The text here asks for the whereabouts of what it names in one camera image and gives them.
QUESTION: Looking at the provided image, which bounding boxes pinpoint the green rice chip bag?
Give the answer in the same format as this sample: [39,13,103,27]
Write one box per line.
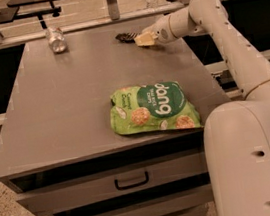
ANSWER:
[110,81,202,135]

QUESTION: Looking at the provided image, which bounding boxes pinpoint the dark rxbar chocolate bar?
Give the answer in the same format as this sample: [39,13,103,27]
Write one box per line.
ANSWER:
[115,32,138,43]

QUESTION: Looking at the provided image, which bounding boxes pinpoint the silver soda can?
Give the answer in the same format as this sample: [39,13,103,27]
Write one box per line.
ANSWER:
[45,26,67,54]

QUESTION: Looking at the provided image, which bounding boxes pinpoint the grey drawer cabinet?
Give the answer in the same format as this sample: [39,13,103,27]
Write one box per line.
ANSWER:
[0,19,227,216]

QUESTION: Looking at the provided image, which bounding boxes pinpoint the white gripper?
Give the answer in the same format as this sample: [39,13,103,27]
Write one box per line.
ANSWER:
[134,15,177,47]

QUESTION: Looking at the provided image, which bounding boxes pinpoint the black drawer handle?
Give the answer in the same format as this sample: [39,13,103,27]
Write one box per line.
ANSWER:
[114,171,150,191]

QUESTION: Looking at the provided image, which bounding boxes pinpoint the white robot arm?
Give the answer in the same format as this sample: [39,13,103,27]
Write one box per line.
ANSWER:
[135,0,270,216]

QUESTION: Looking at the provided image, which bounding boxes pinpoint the dark background table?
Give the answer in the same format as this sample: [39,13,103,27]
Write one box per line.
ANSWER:
[0,0,63,30]

